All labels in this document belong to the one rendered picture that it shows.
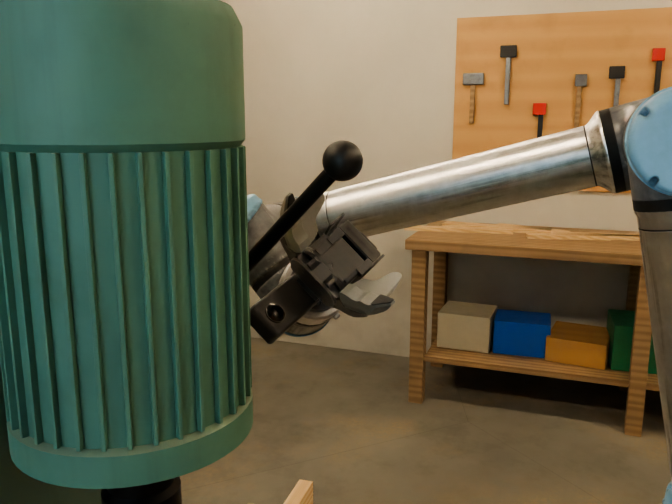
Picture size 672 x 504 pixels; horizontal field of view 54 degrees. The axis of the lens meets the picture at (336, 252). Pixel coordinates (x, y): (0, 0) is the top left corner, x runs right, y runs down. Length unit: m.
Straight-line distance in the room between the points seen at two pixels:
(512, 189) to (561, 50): 2.78
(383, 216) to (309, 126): 3.04
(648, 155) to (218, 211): 0.50
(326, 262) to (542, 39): 3.06
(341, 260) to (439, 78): 3.08
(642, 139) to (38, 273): 0.61
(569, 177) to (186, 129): 0.64
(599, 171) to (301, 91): 3.21
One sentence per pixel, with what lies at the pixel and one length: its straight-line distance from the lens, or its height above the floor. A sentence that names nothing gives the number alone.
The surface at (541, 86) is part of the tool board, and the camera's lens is 3.70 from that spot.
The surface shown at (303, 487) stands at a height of 0.94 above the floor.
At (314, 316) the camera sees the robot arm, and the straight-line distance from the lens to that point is 0.85.
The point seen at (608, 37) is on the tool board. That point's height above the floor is 1.82.
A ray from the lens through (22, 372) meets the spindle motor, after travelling 0.48.
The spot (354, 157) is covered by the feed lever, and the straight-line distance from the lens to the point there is 0.55.
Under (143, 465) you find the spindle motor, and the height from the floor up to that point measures 1.21.
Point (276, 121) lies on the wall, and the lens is 4.10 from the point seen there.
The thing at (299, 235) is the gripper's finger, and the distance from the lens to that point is 0.71.
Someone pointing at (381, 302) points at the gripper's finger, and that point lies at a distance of 0.67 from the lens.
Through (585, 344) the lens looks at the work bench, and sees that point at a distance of 3.40.
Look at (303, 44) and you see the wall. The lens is 4.05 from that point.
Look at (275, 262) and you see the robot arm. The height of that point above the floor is 1.23.
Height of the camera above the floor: 1.43
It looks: 12 degrees down
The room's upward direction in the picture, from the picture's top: straight up
